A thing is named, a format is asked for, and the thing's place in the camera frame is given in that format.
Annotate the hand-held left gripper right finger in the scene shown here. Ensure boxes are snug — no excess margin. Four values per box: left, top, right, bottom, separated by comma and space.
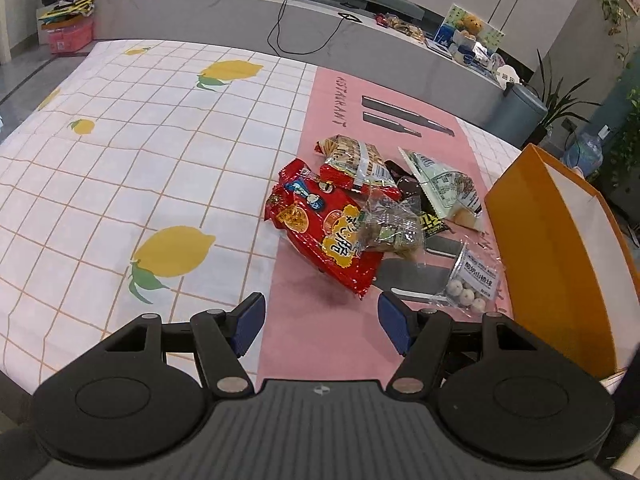
378, 291, 538, 393

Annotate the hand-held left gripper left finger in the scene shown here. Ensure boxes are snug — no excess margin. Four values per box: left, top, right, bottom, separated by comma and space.
102, 291, 266, 395

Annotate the clear packet of white balls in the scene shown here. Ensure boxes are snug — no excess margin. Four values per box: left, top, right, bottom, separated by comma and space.
432, 242, 503, 316

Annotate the clear packet of brown snacks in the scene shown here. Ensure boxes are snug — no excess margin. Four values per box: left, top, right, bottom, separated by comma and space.
360, 194, 426, 263

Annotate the black yellow snack packet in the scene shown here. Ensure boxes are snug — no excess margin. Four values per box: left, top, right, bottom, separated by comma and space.
419, 210, 446, 238

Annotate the red snack packet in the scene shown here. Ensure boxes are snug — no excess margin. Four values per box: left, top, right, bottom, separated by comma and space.
264, 158, 386, 301

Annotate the dark brown snack packet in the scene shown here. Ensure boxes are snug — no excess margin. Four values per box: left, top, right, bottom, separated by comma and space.
384, 160, 423, 201

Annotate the pale green chips bag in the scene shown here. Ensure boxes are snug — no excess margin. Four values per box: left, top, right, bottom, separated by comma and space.
398, 146, 485, 231

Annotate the orange cardboard box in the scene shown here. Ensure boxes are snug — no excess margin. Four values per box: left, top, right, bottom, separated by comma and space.
484, 143, 640, 381

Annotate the striped beige snack packet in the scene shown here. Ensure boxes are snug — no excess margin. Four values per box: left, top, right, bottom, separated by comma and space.
315, 135, 401, 193

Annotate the pile of snacks on console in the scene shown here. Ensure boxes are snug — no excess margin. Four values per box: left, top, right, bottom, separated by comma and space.
377, 12, 426, 41

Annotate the pink bottle print mat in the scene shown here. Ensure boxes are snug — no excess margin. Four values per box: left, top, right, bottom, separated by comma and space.
255, 66, 521, 393

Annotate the lemon print checked tablecloth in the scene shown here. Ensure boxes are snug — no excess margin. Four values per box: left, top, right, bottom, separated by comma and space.
0, 40, 626, 396

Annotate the grey trash bin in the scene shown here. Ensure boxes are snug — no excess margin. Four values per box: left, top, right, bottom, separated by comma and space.
487, 82, 548, 143

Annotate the blue water jug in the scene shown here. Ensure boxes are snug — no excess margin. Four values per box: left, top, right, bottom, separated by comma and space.
565, 127, 611, 178

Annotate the long-leaf plant in black pot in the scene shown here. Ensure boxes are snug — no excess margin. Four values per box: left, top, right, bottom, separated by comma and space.
525, 50, 601, 146

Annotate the bushy green plant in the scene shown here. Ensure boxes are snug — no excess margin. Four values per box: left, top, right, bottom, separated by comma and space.
600, 55, 640, 196

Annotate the brown teddy bear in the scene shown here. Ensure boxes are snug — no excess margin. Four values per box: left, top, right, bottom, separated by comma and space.
459, 12, 486, 41

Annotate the pink plastic basket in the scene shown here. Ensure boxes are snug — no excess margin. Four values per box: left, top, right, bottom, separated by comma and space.
46, 20, 96, 55

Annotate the pile of packets on basket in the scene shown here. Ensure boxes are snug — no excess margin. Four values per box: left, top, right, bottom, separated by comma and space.
39, 0, 96, 31

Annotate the trailing vine plant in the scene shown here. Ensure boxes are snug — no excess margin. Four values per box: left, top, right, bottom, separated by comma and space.
597, 0, 633, 66

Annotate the black cable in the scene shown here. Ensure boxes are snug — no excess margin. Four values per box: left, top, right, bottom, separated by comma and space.
267, 0, 361, 56

